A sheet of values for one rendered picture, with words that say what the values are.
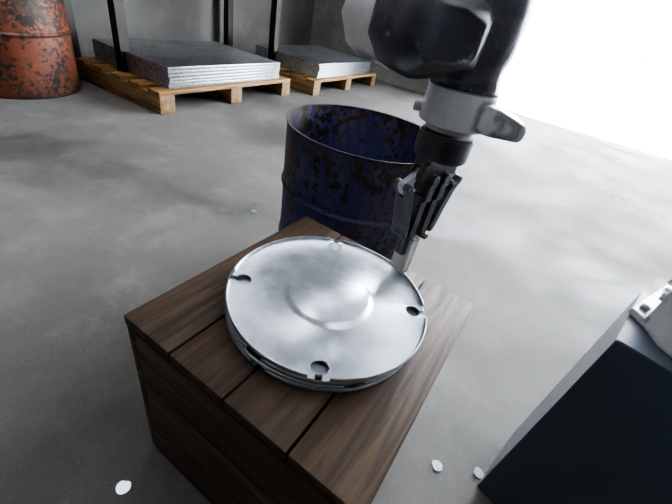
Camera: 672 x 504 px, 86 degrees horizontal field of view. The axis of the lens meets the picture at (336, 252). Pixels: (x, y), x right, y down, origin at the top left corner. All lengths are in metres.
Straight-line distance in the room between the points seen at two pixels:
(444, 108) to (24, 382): 0.92
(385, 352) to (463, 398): 0.55
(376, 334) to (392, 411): 0.10
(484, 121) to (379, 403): 0.37
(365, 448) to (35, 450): 0.63
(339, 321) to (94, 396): 0.59
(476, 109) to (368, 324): 0.30
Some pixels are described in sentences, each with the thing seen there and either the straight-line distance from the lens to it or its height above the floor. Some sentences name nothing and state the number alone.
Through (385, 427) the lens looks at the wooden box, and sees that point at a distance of 0.47.
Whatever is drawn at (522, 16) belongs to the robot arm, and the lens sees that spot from 0.49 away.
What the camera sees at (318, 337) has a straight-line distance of 0.48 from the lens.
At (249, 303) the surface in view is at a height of 0.39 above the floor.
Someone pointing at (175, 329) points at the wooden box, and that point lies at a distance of 0.53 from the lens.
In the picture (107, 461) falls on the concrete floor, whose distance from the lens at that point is 0.85.
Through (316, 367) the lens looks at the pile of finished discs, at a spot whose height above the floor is 0.38.
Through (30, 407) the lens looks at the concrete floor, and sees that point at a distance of 0.96.
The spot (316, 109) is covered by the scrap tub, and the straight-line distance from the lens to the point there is 1.12.
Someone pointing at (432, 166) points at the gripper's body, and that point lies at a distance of 0.52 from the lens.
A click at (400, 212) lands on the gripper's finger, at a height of 0.51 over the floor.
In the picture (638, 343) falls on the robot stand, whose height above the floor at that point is 0.45.
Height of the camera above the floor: 0.74
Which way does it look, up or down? 35 degrees down
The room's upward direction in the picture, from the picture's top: 13 degrees clockwise
